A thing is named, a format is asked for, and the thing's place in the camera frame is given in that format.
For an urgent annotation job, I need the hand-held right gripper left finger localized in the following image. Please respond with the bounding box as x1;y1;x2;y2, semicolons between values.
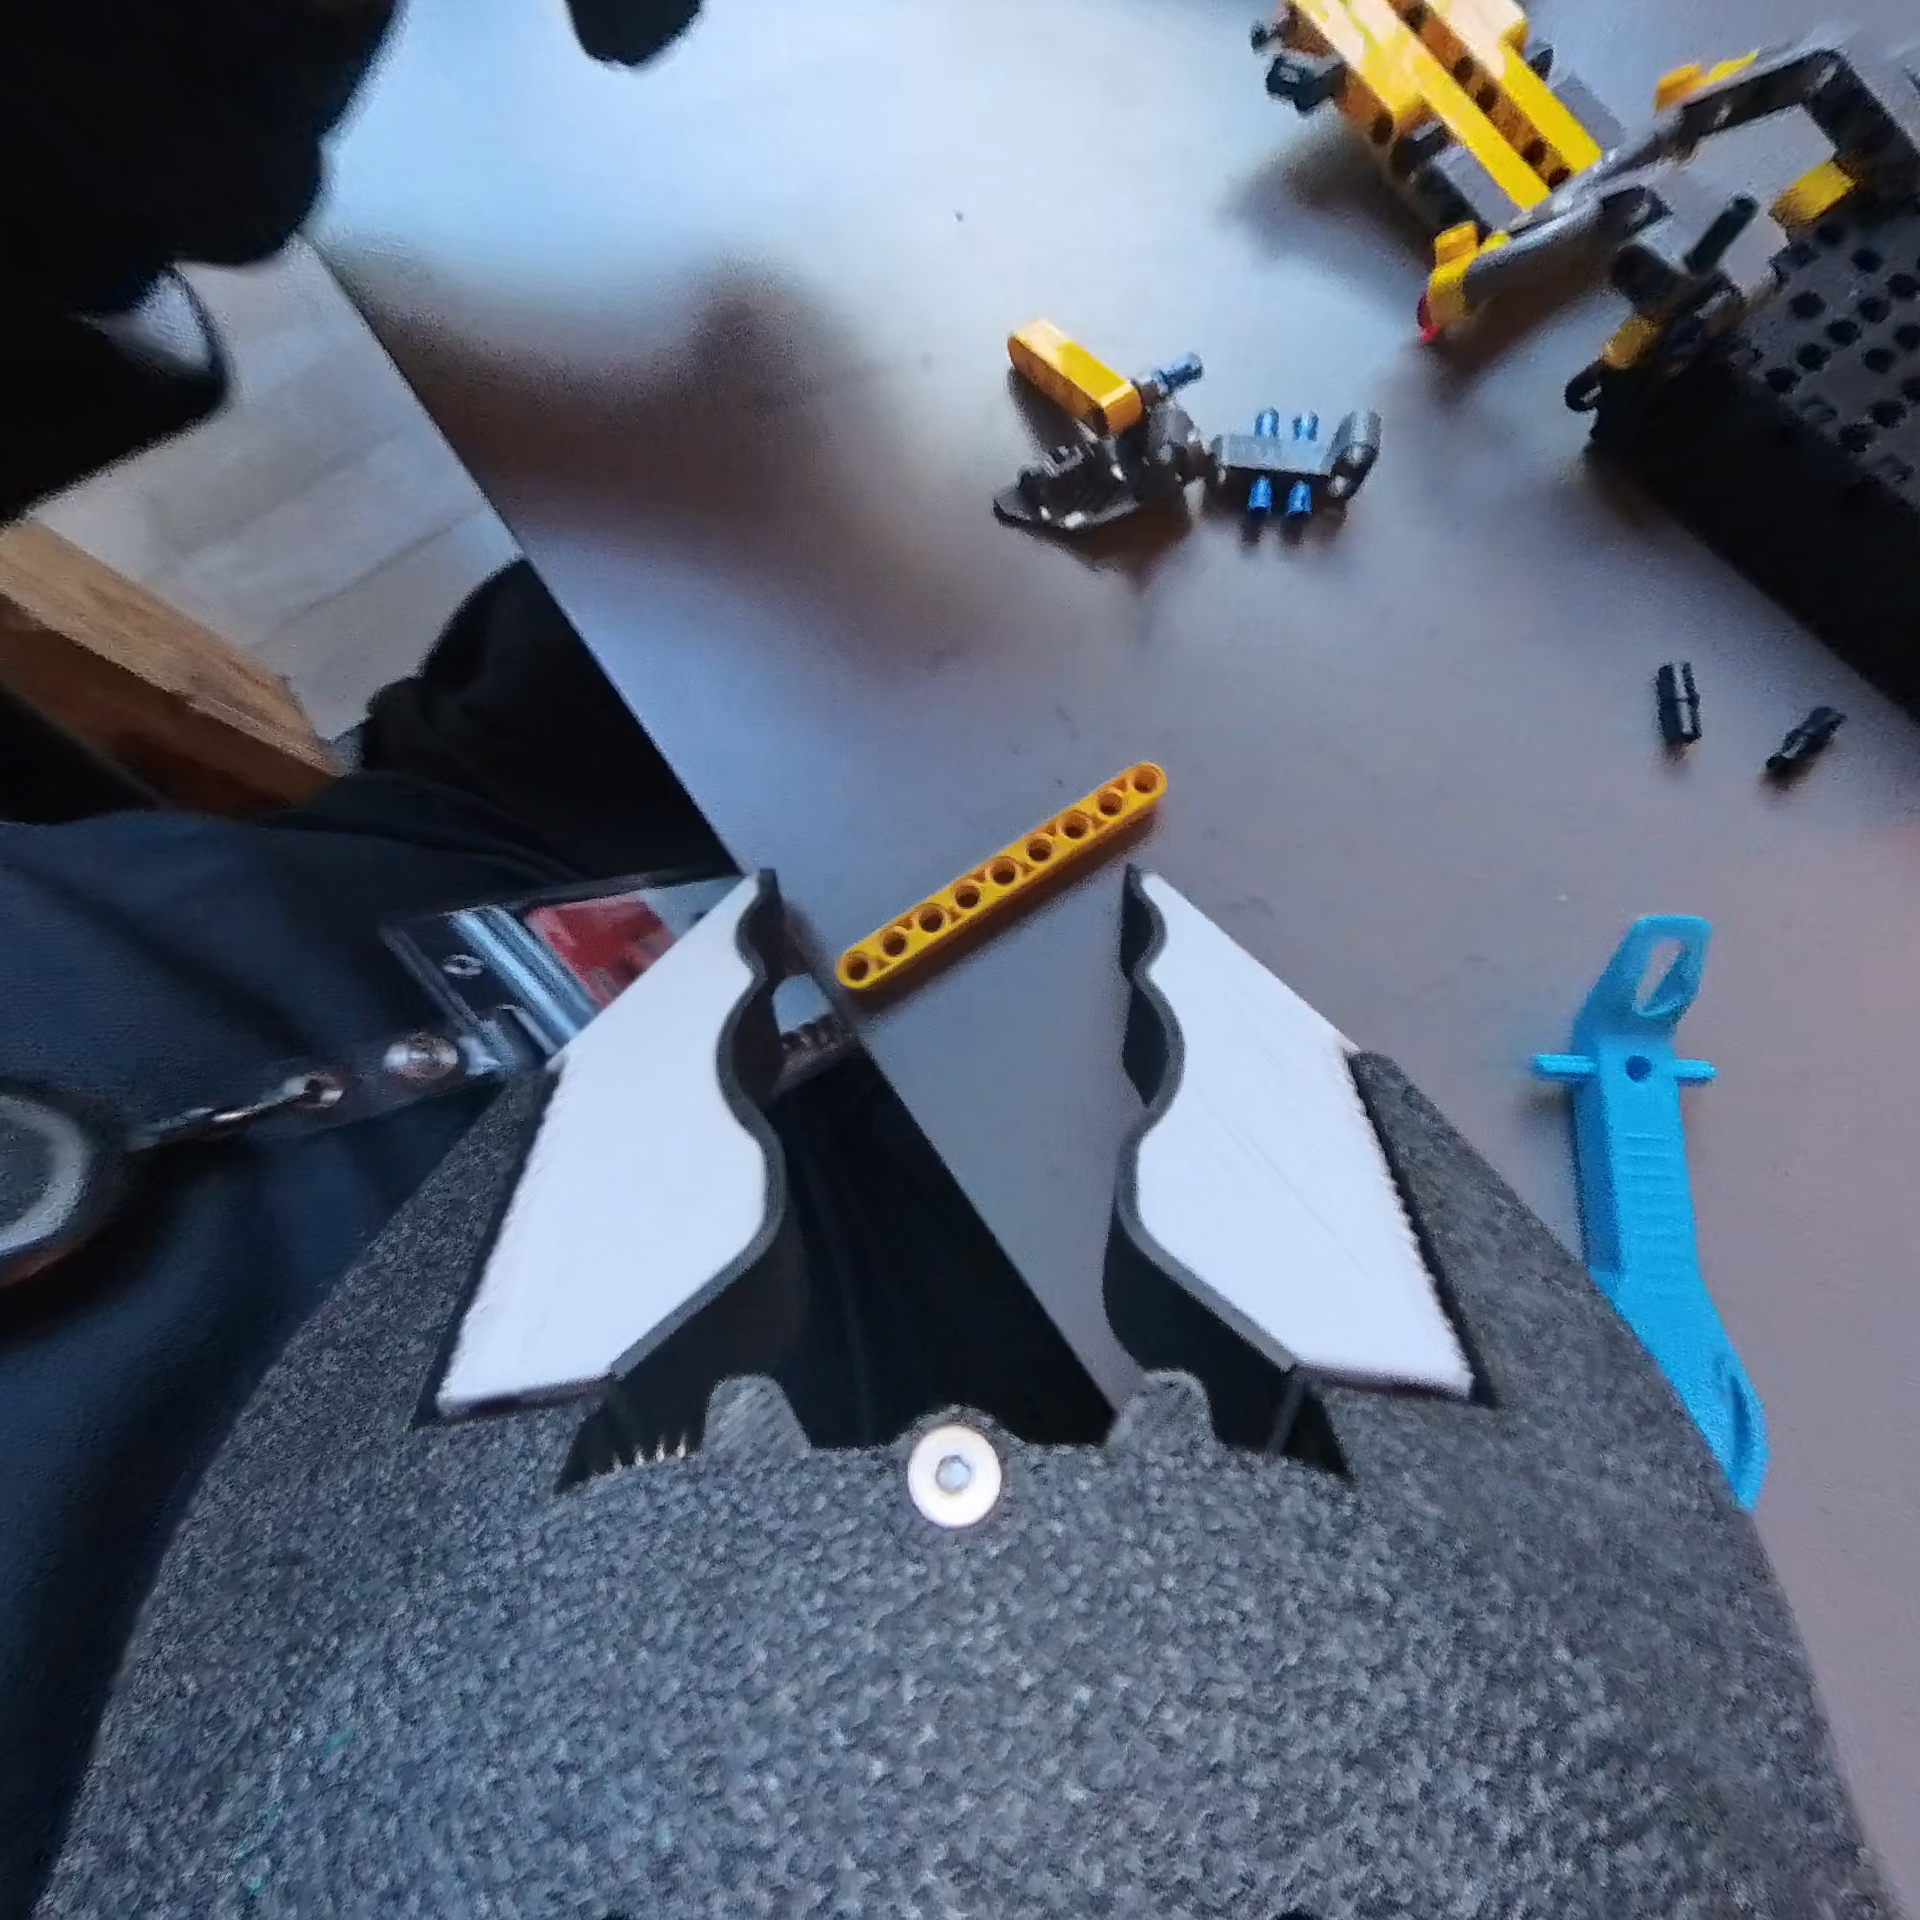
431;868;793;1420

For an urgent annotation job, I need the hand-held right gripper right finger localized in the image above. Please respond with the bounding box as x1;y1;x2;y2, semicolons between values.
1102;864;1481;1403

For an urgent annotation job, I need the yellow long perforated beam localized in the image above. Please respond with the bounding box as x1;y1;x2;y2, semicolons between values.
834;758;1172;999

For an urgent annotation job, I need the small grey yellow brick assembly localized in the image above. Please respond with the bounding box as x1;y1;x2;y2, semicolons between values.
989;318;1386;540

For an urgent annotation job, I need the black perforated battery box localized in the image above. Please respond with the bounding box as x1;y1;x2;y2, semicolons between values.
1581;186;1920;708

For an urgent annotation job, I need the yellow grey brick arm assembly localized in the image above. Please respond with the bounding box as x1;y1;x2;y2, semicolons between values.
1256;0;1920;413

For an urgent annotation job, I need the person's left forearm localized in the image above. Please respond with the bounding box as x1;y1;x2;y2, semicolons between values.
0;0;410;521

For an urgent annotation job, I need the grey desk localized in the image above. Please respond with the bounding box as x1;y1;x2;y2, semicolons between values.
307;0;1920;1920

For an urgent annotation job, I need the clear badge holder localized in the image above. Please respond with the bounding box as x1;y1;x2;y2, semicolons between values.
379;879;758;1077

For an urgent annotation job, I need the blue plastic brick separator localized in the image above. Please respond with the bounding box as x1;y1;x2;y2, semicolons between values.
1532;911;1778;1514

